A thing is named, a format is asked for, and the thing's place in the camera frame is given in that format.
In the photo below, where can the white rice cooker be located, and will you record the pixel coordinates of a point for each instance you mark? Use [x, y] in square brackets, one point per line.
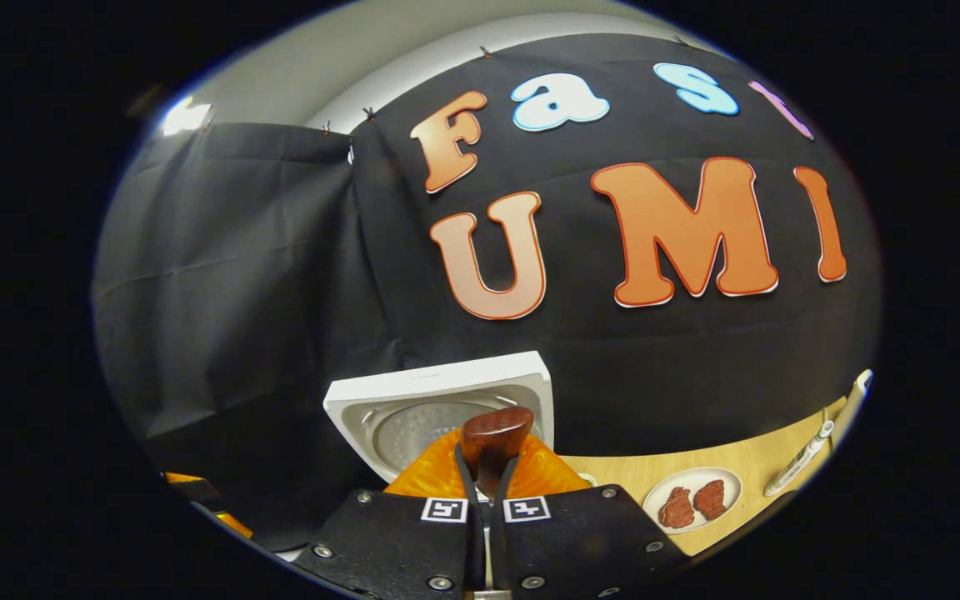
[447, 382]

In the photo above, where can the wooden spoon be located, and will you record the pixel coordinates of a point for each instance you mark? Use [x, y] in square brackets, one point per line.
[497, 433]

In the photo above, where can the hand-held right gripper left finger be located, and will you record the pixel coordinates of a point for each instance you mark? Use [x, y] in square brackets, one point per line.
[397, 542]

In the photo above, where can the white bottle green label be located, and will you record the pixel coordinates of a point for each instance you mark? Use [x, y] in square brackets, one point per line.
[801, 458]

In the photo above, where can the ceiling light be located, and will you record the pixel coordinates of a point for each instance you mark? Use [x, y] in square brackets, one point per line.
[187, 117]

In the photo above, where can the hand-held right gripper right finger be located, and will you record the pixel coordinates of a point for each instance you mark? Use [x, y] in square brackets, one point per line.
[572, 542]

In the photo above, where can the white plate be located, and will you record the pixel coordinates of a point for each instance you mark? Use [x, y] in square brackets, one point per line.
[734, 492]

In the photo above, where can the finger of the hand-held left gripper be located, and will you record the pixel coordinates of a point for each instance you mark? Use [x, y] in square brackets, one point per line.
[234, 525]
[192, 487]

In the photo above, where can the cream toaster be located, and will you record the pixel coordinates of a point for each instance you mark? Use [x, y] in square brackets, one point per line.
[859, 392]

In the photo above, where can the black backdrop cloth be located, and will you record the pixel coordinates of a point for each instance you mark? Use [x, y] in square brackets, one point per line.
[238, 292]

